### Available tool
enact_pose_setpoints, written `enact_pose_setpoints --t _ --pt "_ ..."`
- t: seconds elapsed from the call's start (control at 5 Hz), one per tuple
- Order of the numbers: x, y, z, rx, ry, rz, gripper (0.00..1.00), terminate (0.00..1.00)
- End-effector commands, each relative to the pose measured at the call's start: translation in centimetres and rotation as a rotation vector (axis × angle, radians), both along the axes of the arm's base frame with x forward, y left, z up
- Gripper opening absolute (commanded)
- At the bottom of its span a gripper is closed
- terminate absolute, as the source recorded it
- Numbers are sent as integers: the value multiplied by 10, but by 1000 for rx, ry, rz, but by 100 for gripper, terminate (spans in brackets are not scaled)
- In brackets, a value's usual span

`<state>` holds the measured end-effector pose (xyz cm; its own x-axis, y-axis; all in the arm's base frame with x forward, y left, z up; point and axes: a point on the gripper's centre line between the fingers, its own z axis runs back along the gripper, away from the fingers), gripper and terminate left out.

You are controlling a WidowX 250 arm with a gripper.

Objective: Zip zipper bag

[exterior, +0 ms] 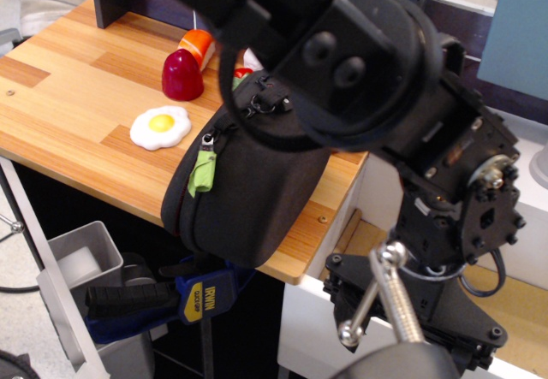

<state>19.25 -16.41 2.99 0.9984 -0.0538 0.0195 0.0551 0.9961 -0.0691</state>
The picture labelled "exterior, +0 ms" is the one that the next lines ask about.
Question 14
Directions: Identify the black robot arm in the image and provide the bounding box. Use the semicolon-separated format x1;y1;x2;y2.
179;0;525;378

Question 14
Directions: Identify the black zipper bag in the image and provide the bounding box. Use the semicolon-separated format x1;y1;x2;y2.
160;68;331;269

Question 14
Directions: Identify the green zipper pull tab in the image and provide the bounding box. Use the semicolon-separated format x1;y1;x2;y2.
188;151;217;198

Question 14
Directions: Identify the red green toy vegetable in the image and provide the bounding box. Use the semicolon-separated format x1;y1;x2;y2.
232;67;253;90

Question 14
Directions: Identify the toy fried egg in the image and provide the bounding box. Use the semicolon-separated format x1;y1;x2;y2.
129;105;192;151

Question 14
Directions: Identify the dark red toy dome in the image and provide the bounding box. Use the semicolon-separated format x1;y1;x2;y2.
162;49;204;101

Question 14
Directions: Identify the blue Irwin bar clamp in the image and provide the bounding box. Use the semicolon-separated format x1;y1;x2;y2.
84;253;256;378

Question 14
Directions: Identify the orange white toy sushi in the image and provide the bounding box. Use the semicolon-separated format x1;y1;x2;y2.
178;29;216;71

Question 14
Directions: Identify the light blue box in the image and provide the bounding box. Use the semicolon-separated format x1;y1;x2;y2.
478;0;547;100

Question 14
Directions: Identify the silver screw clamp handle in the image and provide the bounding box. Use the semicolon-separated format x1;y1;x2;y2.
337;240;426;347

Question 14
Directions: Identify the black cable loop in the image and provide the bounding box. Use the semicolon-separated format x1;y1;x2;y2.
458;248;508;299

